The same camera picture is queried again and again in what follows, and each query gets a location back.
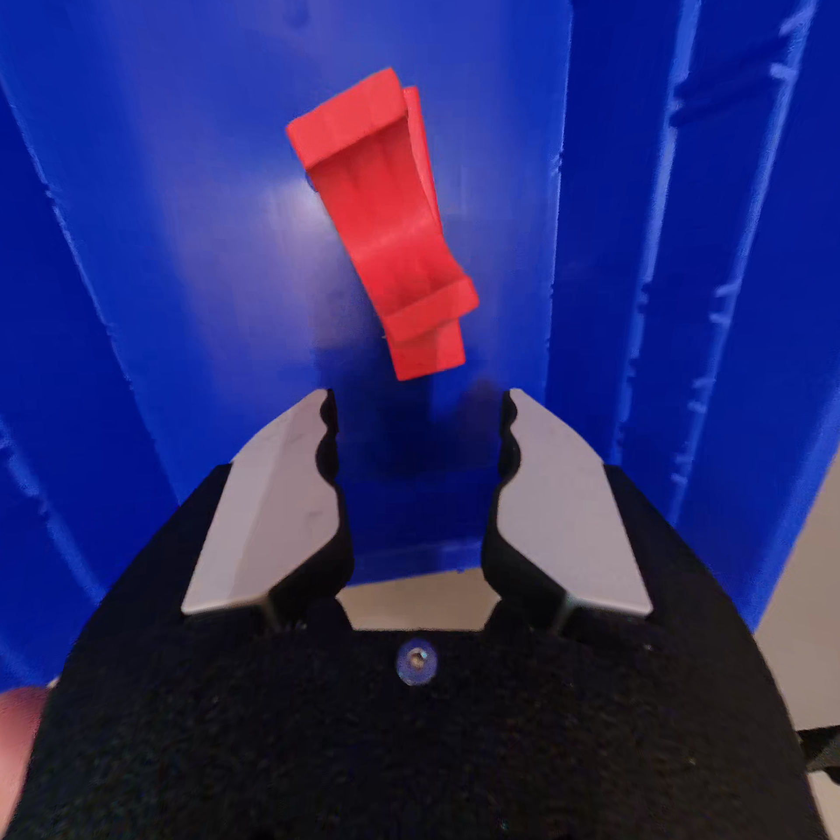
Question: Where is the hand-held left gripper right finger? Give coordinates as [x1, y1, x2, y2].
[481, 387, 655, 635]

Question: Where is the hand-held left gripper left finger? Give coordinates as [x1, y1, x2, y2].
[180, 387, 356, 631]

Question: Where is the blue plastic bin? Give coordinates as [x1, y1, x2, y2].
[0, 0, 840, 690]

